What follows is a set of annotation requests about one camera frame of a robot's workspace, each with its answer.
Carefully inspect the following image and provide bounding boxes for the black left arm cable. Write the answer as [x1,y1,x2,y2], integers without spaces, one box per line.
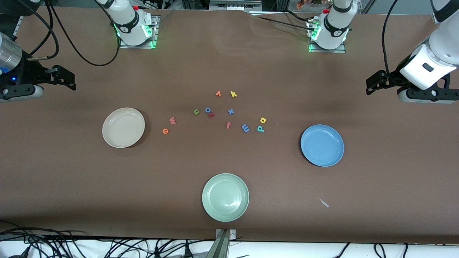
[382,0,399,77]

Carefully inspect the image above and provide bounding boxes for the tangled black floor cables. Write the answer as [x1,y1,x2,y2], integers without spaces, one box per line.
[0,220,216,258]

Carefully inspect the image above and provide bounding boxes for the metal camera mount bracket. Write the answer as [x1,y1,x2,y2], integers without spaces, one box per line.
[206,229,236,258]

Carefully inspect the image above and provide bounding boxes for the pale green round plate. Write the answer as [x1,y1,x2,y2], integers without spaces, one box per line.
[202,173,250,223]

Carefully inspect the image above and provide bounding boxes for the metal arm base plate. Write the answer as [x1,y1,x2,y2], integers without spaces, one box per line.
[308,20,347,54]
[119,15,159,49]

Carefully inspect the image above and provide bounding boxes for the beige brown round plate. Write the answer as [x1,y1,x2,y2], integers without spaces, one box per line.
[102,107,146,148]

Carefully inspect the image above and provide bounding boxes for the brown table cover sheet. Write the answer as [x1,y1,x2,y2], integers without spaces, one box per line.
[0,6,459,245]

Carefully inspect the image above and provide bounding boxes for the orange dried plant decoration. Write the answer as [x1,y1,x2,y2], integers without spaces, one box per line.
[296,0,332,9]

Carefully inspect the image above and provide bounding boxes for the black cable on table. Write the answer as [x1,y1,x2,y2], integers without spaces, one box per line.
[251,10,316,32]

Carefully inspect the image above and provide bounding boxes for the blue round plate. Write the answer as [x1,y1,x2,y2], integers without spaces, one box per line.
[301,124,345,167]

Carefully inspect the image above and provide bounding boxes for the grey metal device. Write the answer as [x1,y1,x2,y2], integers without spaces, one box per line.
[209,0,262,10]

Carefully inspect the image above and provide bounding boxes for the long black right arm cable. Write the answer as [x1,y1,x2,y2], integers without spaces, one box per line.
[46,0,120,67]

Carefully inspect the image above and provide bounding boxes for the short black right gripper cable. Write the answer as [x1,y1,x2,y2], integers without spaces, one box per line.
[27,10,60,61]

